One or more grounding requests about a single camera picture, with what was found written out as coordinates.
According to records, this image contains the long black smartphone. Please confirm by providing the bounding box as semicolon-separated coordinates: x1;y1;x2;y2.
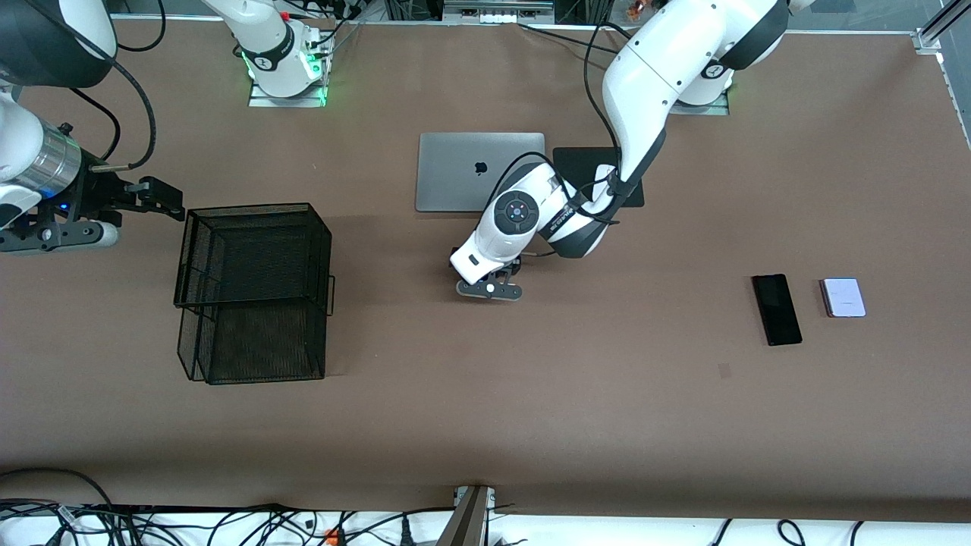
751;274;803;347

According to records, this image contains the lavender flip phone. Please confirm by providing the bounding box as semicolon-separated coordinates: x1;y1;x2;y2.
819;278;867;319

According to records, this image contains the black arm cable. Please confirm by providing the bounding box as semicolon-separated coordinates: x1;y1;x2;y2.
70;55;157;172
485;21;632;224

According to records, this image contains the silver closed laptop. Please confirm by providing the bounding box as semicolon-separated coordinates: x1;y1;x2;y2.
415;132;548;213

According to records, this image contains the black cable on table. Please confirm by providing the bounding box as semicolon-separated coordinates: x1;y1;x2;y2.
518;23;619;55

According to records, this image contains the aluminium frame bar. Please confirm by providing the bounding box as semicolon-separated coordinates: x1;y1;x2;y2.
913;0;971;149

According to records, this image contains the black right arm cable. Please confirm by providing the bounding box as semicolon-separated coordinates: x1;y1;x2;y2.
70;55;157;172

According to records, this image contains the black power strip bar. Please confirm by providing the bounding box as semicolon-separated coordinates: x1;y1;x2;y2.
91;503;283;517

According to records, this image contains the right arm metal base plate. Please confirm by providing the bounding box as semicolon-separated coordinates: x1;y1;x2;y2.
249;30;328;108

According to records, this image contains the black wire mesh basket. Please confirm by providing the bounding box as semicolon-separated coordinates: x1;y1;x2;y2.
174;202;336;385

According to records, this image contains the black mouse pad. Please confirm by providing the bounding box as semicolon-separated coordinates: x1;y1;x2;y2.
552;146;646;209

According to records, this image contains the grey metal camera mount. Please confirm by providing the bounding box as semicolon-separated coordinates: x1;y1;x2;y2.
436;485;498;546

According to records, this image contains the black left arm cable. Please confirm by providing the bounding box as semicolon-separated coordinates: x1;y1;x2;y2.
485;21;632;224

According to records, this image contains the grey power strip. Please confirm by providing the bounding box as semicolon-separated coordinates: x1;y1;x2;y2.
443;0;556;24

